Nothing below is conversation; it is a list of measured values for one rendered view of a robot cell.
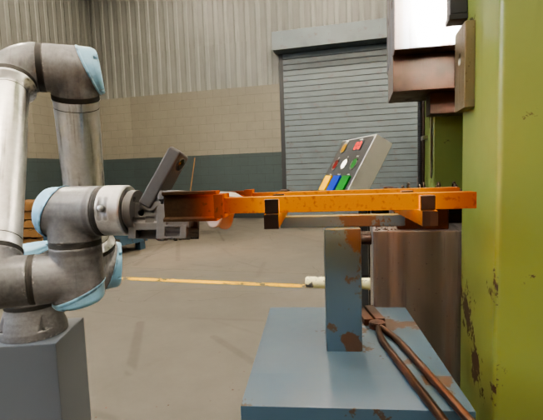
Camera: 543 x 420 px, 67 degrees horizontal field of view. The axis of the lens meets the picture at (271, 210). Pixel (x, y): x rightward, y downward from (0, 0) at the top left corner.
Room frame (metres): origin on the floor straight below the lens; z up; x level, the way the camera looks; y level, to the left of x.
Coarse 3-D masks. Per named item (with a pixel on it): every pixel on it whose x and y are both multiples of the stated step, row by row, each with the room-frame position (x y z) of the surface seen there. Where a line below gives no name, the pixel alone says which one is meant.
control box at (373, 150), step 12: (348, 144) 1.86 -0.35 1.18; (360, 144) 1.72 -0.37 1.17; (372, 144) 1.62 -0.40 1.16; (384, 144) 1.64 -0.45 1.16; (336, 156) 1.92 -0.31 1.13; (348, 156) 1.78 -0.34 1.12; (360, 156) 1.66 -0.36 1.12; (372, 156) 1.62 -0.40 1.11; (384, 156) 1.64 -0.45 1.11; (336, 168) 1.84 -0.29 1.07; (348, 168) 1.71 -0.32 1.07; (360, 168) 1.61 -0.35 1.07; (372, 168) 1.62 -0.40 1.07; (360, 180) 1.61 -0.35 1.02; (372, 180) 1.62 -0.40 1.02
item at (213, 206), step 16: (176, 192) 0.60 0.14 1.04; (192, 192) 0.60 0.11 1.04; (208, 192) 0.60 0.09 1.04; (224, 192) 0.63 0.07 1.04; (400, 192) 0.59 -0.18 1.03; (416, 192) 0.57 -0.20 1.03; (432, 192) 0.56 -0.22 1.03; (448, 192) 0.56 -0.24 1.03; (464, 192) 0.56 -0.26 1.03; (176, 208) 0.61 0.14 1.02; (192, 208) 0.61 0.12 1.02; (208, 208) 0.61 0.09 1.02; (224, 208) 0.59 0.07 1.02; (240, 208) 0.59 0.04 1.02; (256, 208) 0.59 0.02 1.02; (288, 208) 0.58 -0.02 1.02; (304, 208) 0.58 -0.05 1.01; (320, 208) 0.58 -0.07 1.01; (336, 208) 0.58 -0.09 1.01; (352, 208) 0.57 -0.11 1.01; (368, 208) 0.57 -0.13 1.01; (384, 208) 0.57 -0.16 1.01; (400, 208) 0.57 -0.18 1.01; (416, 208) 0.56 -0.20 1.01; (448, 208) 0.56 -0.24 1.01
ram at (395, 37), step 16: (400, 0) 1.08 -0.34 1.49; (416, 0) 1.07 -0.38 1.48; (432, 0) 1.07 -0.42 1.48; (400, 16) 1.08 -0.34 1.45; (416, 16) 1.07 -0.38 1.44; (432, 16) 1.07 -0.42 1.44; (400, 32) 1.08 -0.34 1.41; (416, 32) 1.07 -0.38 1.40; (432, 32) 1.07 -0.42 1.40; (448, 32) 1.06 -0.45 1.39; (400, 48) 1.08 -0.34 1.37; (416, 48) 1.08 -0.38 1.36; (432, 48) 1.08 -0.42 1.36; (448, 48) 1.09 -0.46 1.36
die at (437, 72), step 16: (400, 64) 1.13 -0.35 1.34; (416, 64) 1.12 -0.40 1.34; (432, 64) 1.11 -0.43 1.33; (448, 64) 1.10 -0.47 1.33; (400, 80) 1.13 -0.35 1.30; (416, 80) 1.12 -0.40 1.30; (432, 80) 1.11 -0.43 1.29; (448, 80) 1.10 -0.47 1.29; (400, 96) 1.20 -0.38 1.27; (416, 96) 1.21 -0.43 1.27
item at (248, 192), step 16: (240, 192) 0.71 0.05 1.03; (256, 192) 0.71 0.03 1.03; (272, 192) 0.70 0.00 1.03; (288, 192) 0.70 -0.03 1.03; (304, 192) 0.70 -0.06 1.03; (320, 192) 0.69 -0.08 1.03; (336, 192) 0.69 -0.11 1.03; (352, 192) 0.69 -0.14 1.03; (368, 192) 0.69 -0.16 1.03; (384, 192) 0.69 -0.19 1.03
